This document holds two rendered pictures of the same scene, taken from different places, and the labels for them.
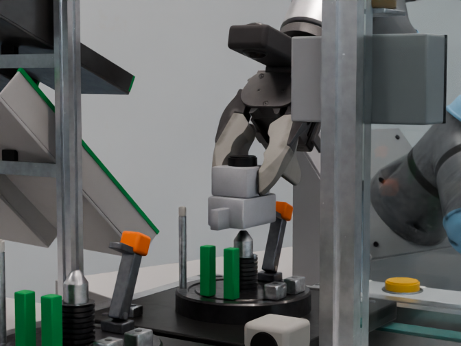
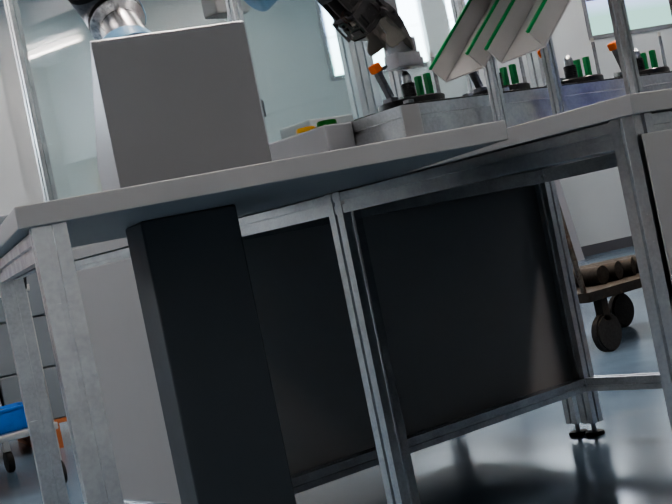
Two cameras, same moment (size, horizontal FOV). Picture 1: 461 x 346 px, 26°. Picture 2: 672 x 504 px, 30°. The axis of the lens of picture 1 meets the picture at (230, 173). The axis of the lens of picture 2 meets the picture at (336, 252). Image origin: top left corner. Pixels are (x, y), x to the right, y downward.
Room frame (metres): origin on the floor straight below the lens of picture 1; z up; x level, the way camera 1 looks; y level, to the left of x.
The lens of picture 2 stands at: (3.48, 0.65, 0.73)
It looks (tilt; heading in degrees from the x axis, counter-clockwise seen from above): 0 degrees down; 200
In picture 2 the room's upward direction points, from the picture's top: 12 degrees counter-clockwise
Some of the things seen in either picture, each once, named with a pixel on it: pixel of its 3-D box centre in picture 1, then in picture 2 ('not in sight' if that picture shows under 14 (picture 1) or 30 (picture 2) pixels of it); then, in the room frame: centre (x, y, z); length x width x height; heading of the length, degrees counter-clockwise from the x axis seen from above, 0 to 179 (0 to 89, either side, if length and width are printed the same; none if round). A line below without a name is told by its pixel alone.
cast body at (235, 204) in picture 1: (237, 191); (404, 51); (1.01, -0.01, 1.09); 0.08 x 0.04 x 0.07; 147
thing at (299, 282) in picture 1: (294, 284); not in sight; (1.00, -0.06, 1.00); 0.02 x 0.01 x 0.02; 147
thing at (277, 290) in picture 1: (275, 290); not in sight; (0.97, -0.04, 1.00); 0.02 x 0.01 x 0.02; 147
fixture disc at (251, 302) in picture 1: (243, 298); (411, 105); (1.01, -0.01, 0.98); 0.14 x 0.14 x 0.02
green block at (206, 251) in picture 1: (208, 270); (428, 85); (0.98, 0.02, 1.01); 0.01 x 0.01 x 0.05; 57
